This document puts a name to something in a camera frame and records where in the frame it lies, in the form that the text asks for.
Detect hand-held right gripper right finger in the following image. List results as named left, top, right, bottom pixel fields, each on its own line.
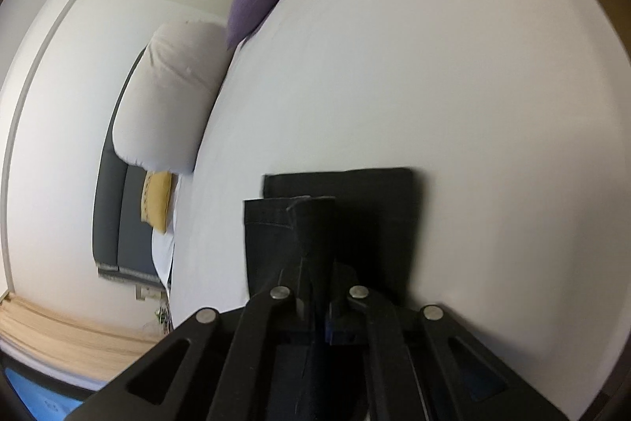
left=324, top=260, right=569, bottom=421

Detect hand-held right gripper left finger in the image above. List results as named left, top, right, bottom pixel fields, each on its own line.
left=63, top=267, right=315, bottom=421

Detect black denim pants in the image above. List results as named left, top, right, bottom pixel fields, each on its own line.
left=243, top=167, right=426, bottom=421

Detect white pillow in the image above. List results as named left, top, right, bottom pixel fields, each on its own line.
left=150, top=174, right=179, bottom=290

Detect yellow patterned pillow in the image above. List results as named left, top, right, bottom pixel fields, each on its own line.
left=140, top=171, right=177, bottom=235

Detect grey upholstered headboard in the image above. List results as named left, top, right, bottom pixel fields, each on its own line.
left=93, top=46, right=171, bottom=284

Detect beige curtain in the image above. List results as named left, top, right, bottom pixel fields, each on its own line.
left=0, top=295, right=164, bottom=395

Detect rolled white duvet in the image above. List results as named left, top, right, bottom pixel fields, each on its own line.
left=112, top=21, right=236, bottom=175

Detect bed with white sheet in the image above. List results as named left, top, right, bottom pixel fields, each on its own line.
left=150, top=0, right=628, bottom=421

